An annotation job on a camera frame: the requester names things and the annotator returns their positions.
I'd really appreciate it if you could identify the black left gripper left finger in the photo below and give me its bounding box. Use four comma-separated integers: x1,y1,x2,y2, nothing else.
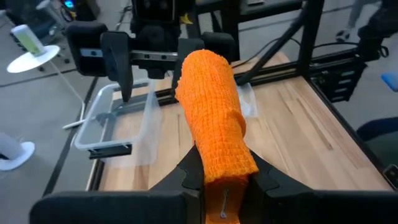
150,145,206,224

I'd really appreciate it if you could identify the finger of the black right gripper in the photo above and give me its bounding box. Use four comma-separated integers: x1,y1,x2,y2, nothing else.
171,37,205,95
99,30,134,104

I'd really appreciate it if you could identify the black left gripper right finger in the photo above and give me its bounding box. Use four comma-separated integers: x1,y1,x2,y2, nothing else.
239,150,315,224

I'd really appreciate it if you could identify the orange elastic bandage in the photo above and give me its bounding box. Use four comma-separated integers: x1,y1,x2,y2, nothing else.
174,49,259,224

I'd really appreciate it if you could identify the small yellow tag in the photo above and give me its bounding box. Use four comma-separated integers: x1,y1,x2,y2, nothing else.
179,12,194,26

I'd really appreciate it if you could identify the green and white wipes canister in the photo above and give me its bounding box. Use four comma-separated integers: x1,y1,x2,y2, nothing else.
11,24,46,57

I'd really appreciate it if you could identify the white round side table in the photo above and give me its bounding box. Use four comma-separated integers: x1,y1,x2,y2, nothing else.
6,44,86,130

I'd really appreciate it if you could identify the clear plastic bin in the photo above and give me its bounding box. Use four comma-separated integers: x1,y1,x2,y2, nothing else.
73,79,162,166

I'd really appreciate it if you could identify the clear plastic bag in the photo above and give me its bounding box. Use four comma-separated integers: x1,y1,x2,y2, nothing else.
238,82,259,119

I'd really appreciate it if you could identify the dark office chair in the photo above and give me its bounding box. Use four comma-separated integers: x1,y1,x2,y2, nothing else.
356,116,398,169

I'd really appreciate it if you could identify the black vented control box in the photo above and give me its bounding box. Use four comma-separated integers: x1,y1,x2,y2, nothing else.
310,58,364,103

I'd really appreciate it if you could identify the white floor lamp base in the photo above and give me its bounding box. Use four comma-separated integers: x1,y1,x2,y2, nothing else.
0,132,36,172

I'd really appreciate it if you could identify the blue chair seat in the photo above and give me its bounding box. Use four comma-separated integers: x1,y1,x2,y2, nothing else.
381,71,398,93

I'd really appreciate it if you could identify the person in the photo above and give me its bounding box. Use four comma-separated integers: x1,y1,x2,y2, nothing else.
334,0,371,43

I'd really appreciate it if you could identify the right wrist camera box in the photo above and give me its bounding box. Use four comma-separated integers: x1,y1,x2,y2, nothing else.
130,0,180,24

